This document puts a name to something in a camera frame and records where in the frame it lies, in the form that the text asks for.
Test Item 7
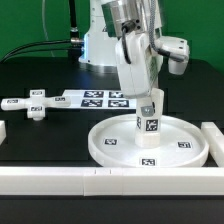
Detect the black cable pair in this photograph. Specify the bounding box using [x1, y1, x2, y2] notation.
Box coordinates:
[0, 39, 84, 64]

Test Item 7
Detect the black upright cable connector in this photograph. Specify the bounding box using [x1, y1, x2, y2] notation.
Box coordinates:
[68, 0, 80, 60]

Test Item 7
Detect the white fence bar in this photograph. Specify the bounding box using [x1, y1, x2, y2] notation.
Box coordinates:
[201, 122, 224, 168]
[0, 167, 224, 196]
[0, 121, 6, 145]

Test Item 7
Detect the white left fence bar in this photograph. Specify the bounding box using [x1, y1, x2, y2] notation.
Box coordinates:
[0, 121, 6, 145]

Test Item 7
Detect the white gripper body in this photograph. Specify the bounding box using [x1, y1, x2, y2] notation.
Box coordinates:
[115, 32, 163, 98]

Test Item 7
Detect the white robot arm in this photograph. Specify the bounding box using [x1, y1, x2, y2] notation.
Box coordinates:
[79, 0, 163, 117]

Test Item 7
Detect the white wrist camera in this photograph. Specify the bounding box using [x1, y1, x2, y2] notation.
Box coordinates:
[155, 36, 190, 75]

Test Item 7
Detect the white round table top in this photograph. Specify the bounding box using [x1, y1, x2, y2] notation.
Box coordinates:
[88, 114, 209, 168]

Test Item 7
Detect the white marker plate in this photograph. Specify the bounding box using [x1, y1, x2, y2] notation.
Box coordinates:
[63, 90, 136, 110]

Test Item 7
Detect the white cross-shaped table base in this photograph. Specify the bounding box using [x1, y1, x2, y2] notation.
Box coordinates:
[1, 89, 71, 121]

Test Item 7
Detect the thin white cable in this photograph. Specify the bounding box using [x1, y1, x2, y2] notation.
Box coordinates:
[41, 0, 56, 58]

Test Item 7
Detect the white right fence bar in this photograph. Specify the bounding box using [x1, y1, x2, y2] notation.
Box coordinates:
[201, 122, 224, 168]

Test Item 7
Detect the white front fence bar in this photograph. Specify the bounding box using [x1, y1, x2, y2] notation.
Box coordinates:
[0, 167, 224, 196]

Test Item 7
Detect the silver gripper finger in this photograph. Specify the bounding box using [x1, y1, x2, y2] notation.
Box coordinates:
[140, 97, 155, 117]

